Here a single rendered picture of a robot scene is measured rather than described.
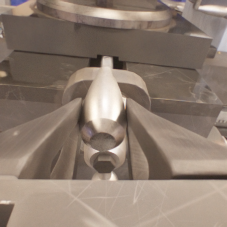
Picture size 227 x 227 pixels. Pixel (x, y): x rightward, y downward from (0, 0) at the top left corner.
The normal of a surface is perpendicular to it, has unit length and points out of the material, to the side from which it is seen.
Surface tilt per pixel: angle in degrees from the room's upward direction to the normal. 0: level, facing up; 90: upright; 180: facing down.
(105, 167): 90
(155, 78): 0
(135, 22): 90
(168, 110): 90
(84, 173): 90
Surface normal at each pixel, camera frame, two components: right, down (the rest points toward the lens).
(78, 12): -0.08, -0.37
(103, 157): 0.00, -0.81
